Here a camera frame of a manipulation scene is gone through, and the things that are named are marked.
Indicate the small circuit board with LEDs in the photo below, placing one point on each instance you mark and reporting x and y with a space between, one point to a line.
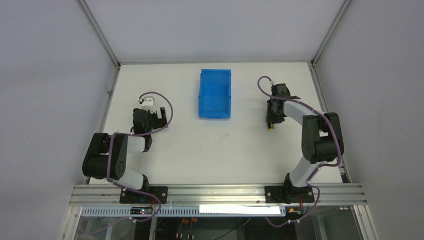
135 211

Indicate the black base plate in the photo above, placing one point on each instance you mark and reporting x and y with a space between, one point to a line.
131 197
286 194

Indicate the slotted white cable duct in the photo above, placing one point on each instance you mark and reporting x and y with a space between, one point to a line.
204 210

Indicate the blue plastic bin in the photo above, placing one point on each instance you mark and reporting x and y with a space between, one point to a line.
214 98

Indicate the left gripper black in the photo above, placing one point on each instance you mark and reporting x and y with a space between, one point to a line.
159 119

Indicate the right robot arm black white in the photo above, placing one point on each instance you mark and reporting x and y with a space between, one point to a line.
321 142

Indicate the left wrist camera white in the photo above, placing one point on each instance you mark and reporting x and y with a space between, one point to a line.
147 103

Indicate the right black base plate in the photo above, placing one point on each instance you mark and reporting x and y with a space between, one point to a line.
286 194

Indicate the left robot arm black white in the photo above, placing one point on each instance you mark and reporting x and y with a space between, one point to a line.
106 156

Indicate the aluminium frame rail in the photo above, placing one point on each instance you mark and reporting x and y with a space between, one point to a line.
191 195

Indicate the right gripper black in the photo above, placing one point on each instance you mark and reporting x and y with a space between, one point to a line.
271 112

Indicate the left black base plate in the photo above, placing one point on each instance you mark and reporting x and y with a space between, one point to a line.
131 197

